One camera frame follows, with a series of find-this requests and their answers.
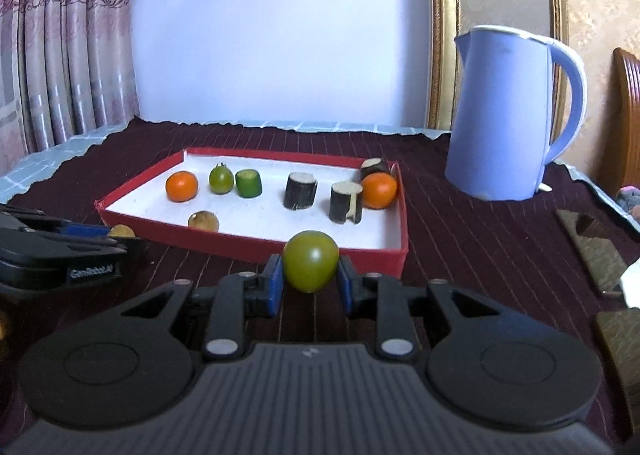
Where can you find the red tray white inside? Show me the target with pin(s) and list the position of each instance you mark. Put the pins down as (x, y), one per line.
(252, 229)

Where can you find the light blue checked sheet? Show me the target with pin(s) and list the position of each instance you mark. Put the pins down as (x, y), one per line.
(50, 164)

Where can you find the wooden headboard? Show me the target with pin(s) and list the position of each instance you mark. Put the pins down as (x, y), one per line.
(620, 163)

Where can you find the green tomato with stem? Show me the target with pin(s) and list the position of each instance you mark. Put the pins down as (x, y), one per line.
(221, 179)

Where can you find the green cucumber piece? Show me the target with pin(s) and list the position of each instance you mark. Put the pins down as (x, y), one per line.
(248, 183)

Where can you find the small orange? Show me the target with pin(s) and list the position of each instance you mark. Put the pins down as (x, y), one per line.
(379, 190)

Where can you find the brown kiwi fruit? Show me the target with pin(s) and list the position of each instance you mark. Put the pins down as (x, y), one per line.
(204, 221)
(121, 231)

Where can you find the pink patterned curtain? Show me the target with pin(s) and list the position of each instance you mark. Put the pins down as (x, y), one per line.
(66, 69)

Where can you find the gold picture frame moulding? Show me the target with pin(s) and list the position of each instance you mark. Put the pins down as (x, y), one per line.
(444, 64)

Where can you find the blue electric kettle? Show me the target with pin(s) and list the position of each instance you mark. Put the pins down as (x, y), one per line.
(500, 140)

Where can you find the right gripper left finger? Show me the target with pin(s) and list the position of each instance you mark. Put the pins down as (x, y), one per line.
(132, 362)

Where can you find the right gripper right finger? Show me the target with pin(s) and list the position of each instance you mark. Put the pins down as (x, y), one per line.
(483, 359)

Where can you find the brown flat strip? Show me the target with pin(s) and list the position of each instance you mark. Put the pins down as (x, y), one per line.
(593, 244)

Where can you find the dark striped table cloth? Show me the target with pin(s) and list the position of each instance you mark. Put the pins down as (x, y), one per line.
(515, 252)

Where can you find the large orange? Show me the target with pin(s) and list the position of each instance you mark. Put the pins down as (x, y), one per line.
(181, 186)

